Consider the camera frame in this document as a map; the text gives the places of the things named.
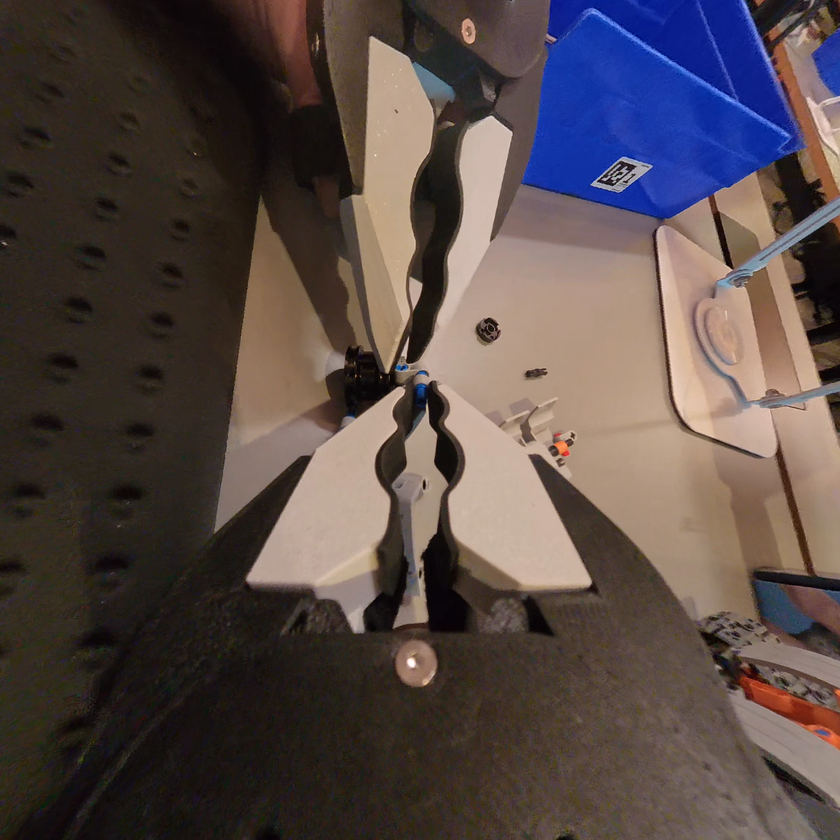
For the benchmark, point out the black dimpled mat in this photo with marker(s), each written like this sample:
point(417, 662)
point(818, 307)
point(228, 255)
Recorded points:
point(98, 328)

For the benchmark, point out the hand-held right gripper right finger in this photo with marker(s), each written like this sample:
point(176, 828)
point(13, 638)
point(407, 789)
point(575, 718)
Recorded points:
point(518, 525)

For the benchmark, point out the blue plastic bin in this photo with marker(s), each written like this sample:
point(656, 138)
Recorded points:
point(623, 118)

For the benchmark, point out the person's left hand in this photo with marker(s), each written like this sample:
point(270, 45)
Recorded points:
point(295, 46)

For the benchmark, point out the grey orange axle assembly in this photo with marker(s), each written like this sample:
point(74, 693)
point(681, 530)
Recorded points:
point(535, 420)

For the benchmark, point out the blue connector pin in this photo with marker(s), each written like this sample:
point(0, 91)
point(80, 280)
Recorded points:
point(420, 392)

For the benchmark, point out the tracked toy brick robot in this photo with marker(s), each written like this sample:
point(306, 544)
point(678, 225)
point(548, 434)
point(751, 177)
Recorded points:
point(787, 663)

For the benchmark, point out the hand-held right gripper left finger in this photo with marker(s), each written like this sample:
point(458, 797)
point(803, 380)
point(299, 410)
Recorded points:
point(315, 525)

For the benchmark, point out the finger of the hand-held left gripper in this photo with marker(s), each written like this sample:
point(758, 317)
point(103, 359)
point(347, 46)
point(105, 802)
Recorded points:
point(485, 184)
point(387, 131)

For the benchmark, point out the black round brick plate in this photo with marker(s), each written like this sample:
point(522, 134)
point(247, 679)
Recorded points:
point(488, 329)

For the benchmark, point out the black toy wheel hub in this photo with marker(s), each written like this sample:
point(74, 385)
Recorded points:
point(361, 377)

